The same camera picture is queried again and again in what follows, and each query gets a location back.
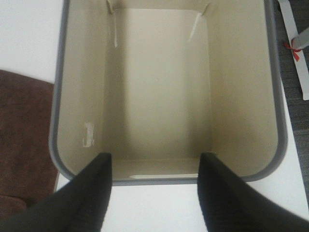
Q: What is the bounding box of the white board with red ribbon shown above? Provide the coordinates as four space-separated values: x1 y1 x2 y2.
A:
278 0 309 101

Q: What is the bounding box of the beige bin grey rim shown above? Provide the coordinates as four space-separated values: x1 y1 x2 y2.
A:
49 0 287 185

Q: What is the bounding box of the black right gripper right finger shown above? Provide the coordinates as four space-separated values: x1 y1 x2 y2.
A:
197 153 309 232

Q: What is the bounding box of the dark brown towel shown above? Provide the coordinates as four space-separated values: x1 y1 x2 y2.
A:
0 70 57 220

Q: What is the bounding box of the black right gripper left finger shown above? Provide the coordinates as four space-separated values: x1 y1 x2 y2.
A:
0 153 112 232

